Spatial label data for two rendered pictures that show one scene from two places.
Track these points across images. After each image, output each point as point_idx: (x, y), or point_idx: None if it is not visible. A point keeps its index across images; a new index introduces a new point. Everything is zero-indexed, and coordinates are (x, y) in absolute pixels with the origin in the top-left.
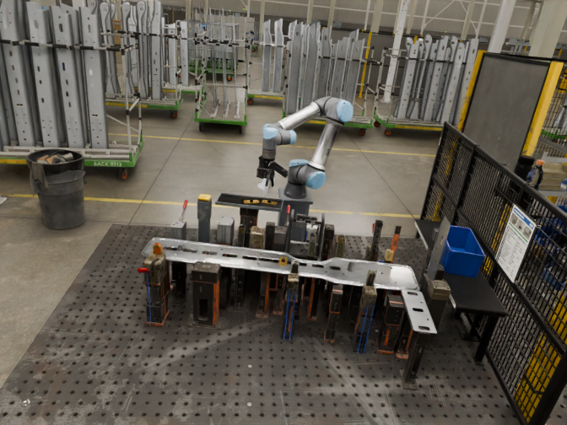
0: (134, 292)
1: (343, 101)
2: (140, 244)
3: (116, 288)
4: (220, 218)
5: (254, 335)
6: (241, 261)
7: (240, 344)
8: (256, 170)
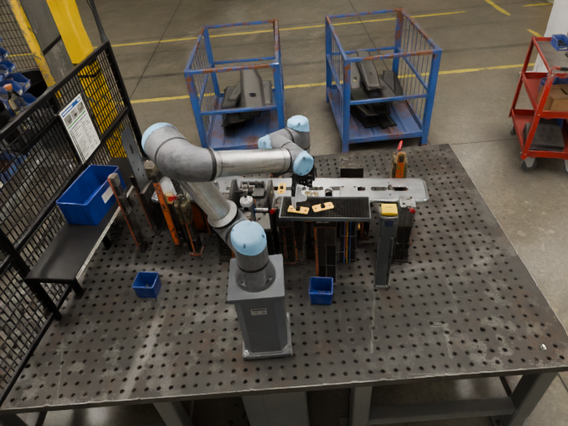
0: (434, 232)
1: (161, 122)
2: (490, 310)
3: (456, 234)
4: (356, 193)
5: None
6: (322, 182)
7: None
8: (316, 169)
